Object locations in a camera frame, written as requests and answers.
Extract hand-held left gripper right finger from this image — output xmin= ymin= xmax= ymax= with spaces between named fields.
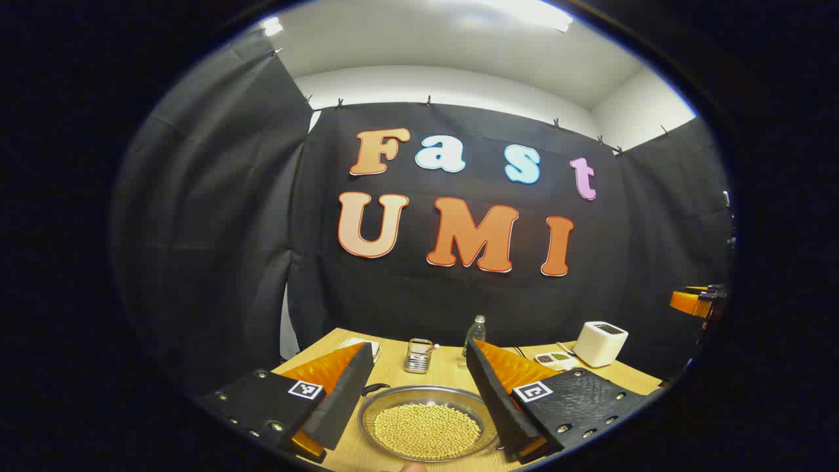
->
xmin=464 ymin=338 xmax=650 ymax=465

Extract white toaster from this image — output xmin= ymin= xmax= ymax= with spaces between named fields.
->
xmin=574 ymin=321 xmax=629 ymax=368

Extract pile of soybeans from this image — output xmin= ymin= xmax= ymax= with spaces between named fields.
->
xmin=374 ymin=403 xmax=482 ymax=460

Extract stainless steel pot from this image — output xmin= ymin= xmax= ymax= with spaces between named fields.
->
xmin=357 ymin=383 xmax=502 ymax=463

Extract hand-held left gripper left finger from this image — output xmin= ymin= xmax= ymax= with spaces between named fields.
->
xmin=197 ymin=341 xmax=376 ymax=463

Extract white divided bean dish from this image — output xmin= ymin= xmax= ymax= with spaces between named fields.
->
xmin=534 ymin=351 xmax=581 ymax=372

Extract small white plate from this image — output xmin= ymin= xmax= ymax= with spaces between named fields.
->
xmin=338 ymin=338 xmax=382 ymax=364

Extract clear plastic water bottle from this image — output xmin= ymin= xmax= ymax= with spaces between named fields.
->
xmin=461 ymin=315 xmax=488 ymax=369

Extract metal wire basket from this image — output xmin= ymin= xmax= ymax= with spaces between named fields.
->
xmin=404 ymin=338 xmax=435 ymax=374

